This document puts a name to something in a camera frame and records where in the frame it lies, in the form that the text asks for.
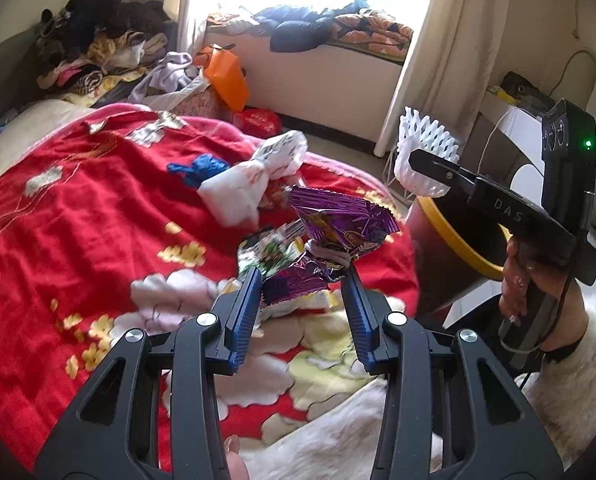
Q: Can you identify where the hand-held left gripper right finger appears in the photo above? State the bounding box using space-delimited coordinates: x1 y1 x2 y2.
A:
340 264 564 480

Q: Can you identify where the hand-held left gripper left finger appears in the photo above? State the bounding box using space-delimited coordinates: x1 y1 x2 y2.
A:
34 269 264 480

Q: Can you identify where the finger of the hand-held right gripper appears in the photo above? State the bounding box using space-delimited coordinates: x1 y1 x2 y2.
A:
408 148 479 197

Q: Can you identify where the white plastic basket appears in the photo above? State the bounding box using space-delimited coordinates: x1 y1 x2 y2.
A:
397 106 461 197

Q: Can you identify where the green snack wrapper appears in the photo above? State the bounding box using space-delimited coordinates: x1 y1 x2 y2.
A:
235 220 309 281

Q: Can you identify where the brown bin yellow rim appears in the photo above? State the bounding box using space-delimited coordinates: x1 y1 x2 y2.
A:
403 194 516 331

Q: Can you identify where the large purple snack wrapper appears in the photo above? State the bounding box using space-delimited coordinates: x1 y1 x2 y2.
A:
260 185 404 318

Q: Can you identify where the person's right forearm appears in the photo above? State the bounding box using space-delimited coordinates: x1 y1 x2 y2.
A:
518 272 596 466

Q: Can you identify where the person's right hand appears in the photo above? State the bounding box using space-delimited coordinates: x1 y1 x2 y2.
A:
498 236 533 327

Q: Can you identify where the person's left hand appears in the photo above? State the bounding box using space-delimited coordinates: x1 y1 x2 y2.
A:
222 435 251 480

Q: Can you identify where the white cabinet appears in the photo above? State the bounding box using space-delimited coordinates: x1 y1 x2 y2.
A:
458 91 550 197

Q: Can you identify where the black bag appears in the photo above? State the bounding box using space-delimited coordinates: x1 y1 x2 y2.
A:
500 71 555 108

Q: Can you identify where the cream curtain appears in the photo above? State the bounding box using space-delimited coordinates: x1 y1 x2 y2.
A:
373 0 510 159
162 0 215 55

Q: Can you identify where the white fluffy coat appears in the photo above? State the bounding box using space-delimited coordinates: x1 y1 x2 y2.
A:
238 375 446 480

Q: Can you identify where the white patterned plastic bag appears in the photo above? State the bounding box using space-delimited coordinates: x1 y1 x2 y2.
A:
198 130 310 227

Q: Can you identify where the white window ledge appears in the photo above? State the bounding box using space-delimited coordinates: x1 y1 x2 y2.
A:
203 25 410 147

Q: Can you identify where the blue crumpled wrapper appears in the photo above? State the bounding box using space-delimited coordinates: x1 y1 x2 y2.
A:
167 154 231 189

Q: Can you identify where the orange patterned blanket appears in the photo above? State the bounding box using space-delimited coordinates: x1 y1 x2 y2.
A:
330 7 415 59

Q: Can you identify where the red floral blanket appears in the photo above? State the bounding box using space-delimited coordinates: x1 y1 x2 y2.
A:
0 104 421 476

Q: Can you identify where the red plastic bag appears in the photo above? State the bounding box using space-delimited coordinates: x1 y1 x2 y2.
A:
232 107 284 137

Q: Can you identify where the dark navy jacket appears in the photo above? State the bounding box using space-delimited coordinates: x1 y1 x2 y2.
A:
253 4 340 54

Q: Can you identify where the pink floral bag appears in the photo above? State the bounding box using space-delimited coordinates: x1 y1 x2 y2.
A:
170 87 225 122

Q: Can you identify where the orange bag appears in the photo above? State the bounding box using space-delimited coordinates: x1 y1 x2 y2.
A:
194 45 250 113

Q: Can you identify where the lavender garment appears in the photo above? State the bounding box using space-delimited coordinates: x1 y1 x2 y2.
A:
128 51 205 108

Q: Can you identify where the beige mattress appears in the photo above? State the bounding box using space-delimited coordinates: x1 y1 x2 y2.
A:
0 99 86 176

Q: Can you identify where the pile of clothes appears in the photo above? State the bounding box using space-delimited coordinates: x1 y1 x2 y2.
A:
35 0 179 98

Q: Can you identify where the white wire rack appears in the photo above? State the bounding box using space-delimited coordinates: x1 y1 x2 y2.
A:
381 144 405 196

